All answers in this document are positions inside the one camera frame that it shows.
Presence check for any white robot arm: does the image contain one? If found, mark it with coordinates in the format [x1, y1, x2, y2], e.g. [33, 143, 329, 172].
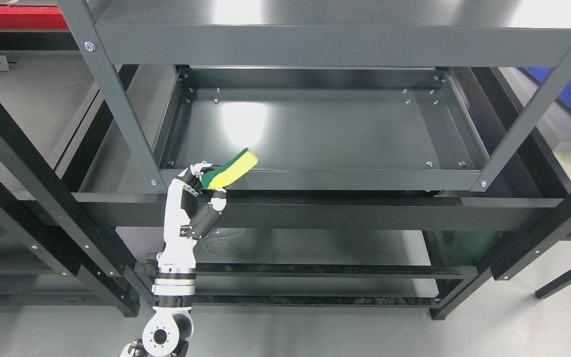
[119, 267, 196, 357]

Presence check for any red box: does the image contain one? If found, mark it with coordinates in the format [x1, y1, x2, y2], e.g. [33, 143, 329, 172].
[0, 5, 69, 30]

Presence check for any green yellow sponge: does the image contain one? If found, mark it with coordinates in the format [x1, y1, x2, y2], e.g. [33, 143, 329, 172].
[200, 148, 259, 190]

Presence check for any dark grey metal shelf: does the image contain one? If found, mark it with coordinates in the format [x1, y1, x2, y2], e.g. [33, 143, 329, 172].
[58, 0, 571, 319]

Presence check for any black metal rack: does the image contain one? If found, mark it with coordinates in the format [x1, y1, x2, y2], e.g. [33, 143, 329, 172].
[0, 30, 571, 318]

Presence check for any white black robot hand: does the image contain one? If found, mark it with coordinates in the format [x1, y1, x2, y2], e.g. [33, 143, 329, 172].
[157, 162, 227, 274]

